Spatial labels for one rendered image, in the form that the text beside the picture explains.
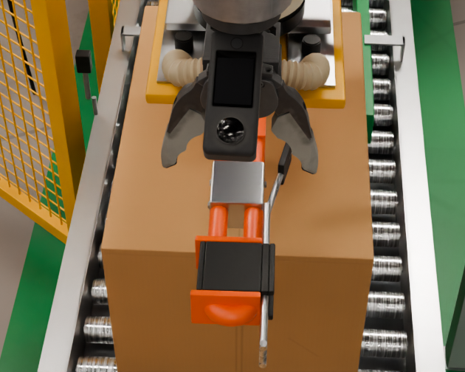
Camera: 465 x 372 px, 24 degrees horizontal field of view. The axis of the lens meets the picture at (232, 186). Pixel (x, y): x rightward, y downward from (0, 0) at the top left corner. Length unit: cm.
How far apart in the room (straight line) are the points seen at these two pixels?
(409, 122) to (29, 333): 106
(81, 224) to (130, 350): 41
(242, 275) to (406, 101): 129
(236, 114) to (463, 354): 174
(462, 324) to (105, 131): 91
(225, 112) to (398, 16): 171
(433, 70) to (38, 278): 140
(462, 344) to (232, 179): 140
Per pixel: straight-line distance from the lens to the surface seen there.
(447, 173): 308
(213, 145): 92
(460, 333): 254
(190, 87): 100
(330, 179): 168
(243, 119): 93
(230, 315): 113
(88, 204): 214
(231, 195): 123
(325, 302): 165
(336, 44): 165
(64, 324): 196
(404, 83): 242
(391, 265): 210
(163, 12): 171
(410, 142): 228
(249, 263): 115
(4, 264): 286
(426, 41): 353
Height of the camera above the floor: 214
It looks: 46 degrees down
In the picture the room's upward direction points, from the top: straight up
